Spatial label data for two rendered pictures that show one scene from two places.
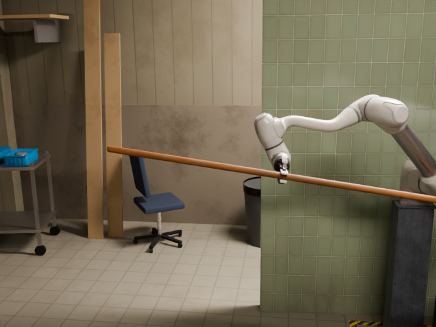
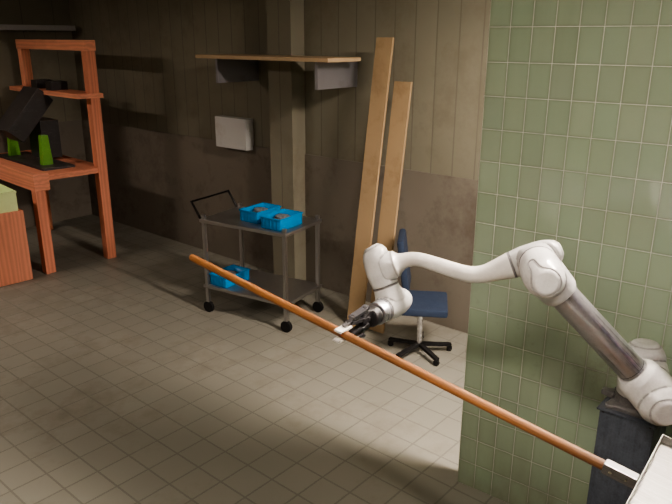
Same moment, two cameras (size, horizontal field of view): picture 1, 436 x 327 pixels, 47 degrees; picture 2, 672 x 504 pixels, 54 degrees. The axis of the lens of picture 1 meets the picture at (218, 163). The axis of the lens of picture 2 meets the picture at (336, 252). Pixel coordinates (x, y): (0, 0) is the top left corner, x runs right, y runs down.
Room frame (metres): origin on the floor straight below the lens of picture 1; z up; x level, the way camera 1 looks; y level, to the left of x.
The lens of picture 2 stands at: (0.33, -1.41, 2.35)
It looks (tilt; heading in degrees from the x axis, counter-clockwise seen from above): 18 degrees down; 33
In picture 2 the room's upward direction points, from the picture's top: straight up
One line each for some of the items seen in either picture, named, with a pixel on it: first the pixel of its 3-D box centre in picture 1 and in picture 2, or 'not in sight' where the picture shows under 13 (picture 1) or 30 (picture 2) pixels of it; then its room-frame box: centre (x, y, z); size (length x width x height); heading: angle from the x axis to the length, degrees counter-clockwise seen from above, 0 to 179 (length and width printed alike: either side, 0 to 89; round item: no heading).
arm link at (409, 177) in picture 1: (416, 174); (642, 368); (2.84, -1.17, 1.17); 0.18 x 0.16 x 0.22; 24
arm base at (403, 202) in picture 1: (409, 196); (631, 397); (2.86, -1.15, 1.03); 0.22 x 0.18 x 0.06; 82
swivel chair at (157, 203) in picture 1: (156, 198); (419, 297); (4.64, 0.60, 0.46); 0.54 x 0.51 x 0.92; 95
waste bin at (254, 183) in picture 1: (267, 212); not in sight; (4.65, -0.48, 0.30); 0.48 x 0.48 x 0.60
